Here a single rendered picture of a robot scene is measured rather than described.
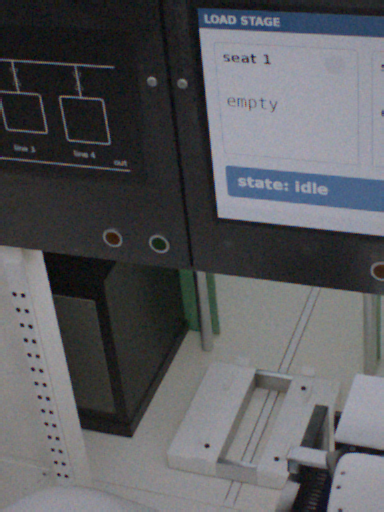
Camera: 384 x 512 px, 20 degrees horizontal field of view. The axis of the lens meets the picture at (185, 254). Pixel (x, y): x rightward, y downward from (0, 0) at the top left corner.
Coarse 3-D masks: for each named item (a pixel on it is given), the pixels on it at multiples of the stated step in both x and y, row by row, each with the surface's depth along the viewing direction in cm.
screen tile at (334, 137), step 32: (224, 64) 92; (256, 64) 91; (288, 64) 90; (320, 64) 89; (352, 64) 88; (320, 96) 91; (352, 96) 90; (224, 128) 96; (256, 128) 95; (288, 128) 94; (320, 128) 93; (352, 128) 92; (320, 160) 95; (352, 160) 93
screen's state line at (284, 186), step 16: (240, 176) 98; (256, 176) 98; (272, 176) 97; (288, 176) 97; (304, 176) 96; (320, 176) 96; (336, 176) 95; (240, 192) 100; (256, 192) 99; (272, 192) 98; (288, 192) 98; (304, 192) 97; (320, 192) 97; (336, 192) 96; (352, 192) 95; (368, 192) 95; (352, 208) 96; (368, 208) 96
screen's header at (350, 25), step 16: (208, 16) 90; (224, 16) 89; (240, 16) 89; (256, 16) 89; (272, 16) 88; (288, 16) 88; (304, 16) 87; (320, 16) 87; (336, 16) 86; (352, 16) 86; (368, 16) 85; (304, 32) 88; (320, 32) 87; (336, 32) 87; (352, 32) 86; (368, 32) 86
